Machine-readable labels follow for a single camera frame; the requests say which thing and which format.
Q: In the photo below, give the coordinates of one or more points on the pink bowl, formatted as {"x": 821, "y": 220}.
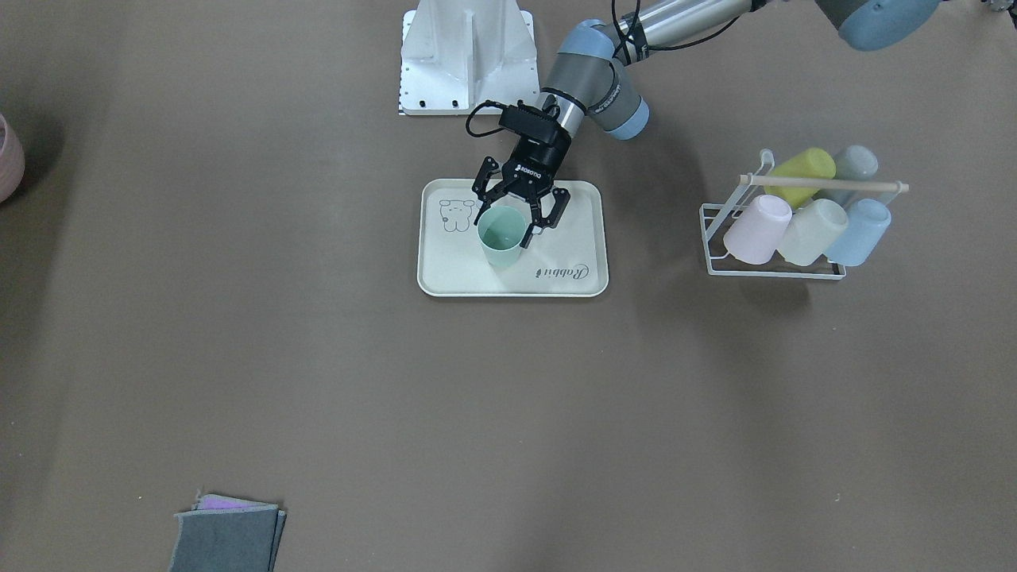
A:
{"x": 12, "y": 160}

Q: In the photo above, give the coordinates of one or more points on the cream rabbit tray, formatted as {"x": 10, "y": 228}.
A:
{"x": 569, "y": 260}

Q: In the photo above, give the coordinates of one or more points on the cream plastic cup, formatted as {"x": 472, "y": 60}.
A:
{"x": 811, "y": 231}

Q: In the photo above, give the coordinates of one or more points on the grey-blue plastic cup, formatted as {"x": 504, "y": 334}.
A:
{"x": 854, "y": 162}

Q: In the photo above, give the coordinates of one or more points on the green plastic cup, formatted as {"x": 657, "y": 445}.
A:
{"x": 501, "y": 231}

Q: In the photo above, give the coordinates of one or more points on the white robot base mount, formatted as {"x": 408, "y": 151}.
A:
{"x": 457, "y": 54}

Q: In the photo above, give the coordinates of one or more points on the grey folded cloth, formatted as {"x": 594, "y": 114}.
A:
{"x": 221, "y": 533}

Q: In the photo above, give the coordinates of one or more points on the white wire cup rack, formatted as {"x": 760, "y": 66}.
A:
{"x": 715, "y": 220}

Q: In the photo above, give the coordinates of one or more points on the light blue plastic cup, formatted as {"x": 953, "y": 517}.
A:
{"x": 868, "y": 222}

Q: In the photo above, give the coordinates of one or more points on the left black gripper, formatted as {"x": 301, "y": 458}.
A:
{"x": 537, "y": 159}

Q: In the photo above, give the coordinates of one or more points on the yellow plastic cup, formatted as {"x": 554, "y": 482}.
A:
{"x": 814, "y": 163}

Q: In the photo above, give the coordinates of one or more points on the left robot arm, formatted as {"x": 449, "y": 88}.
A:
{"x": 589, "y": 80}

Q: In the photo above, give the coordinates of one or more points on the pink plastic cup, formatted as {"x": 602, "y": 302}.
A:
{"x": 756, "y": 234}

